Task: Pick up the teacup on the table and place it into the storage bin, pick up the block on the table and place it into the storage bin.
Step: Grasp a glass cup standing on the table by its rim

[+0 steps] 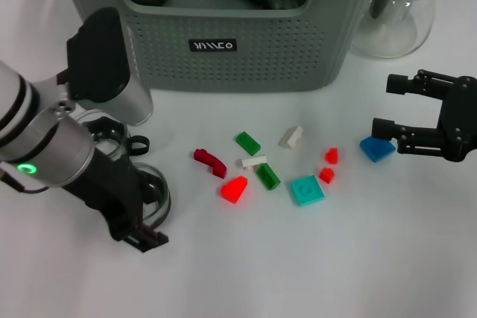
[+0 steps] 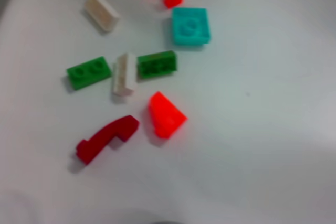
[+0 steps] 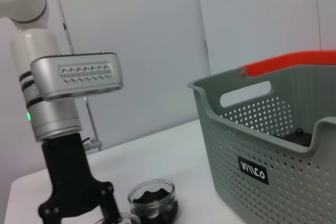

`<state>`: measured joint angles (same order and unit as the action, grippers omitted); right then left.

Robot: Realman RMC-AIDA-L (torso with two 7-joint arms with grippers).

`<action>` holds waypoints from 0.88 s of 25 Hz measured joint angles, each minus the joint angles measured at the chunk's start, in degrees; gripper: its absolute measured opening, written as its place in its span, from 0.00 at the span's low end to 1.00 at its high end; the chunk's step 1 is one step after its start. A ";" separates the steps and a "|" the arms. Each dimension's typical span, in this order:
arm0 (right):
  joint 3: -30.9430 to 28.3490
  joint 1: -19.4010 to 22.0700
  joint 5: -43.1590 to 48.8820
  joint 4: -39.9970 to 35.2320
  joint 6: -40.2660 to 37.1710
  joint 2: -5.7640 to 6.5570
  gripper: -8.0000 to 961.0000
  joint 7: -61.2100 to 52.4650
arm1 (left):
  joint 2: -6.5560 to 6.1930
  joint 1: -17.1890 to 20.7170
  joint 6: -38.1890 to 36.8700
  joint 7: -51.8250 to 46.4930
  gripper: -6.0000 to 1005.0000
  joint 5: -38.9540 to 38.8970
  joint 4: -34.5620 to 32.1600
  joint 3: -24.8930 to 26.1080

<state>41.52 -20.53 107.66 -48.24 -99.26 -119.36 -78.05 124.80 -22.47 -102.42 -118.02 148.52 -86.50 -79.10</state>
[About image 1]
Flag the glass carafe with black lid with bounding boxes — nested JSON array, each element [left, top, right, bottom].
[[350, 0, 443, 59]]

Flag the grey-green perforated storage bin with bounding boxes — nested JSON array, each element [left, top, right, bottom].
[[50, 0, 391, 94]]

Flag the teal square plate brick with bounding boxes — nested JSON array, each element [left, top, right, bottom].
[[290, 174, 326, 207]]

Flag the left wrist camera housing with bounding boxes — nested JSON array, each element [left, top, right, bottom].
[[66, 7, 154, 127]]

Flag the blue square plate brick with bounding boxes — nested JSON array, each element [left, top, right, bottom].
[[359, 135, 397, 164]]

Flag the white thin bar toy brick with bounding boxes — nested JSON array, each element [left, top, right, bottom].
[[236, 153, 269, 170]]

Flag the white chunky toy brick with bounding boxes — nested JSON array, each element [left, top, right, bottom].
[[278, 124, 306, 150]]

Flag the green rectangular toy brick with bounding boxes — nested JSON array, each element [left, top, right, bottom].
[[255, 162, 282, 191], [234, 130, 262, 156]]

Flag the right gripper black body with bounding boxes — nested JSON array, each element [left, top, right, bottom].
[[437, 75, 477, 163]]

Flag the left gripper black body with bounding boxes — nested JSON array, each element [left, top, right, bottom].
[[61, 147, 145, 241]]

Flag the small red toy brick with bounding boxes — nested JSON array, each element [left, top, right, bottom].
[[323, 147, 340, 165], [318, 167, 335, 185]]

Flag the dark red curved toy brick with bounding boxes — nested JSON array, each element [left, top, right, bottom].
[[192, 147, 228, 179]]

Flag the bright red sloped toy brick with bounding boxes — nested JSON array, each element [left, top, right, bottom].
[[220, 175, 250, 204]]

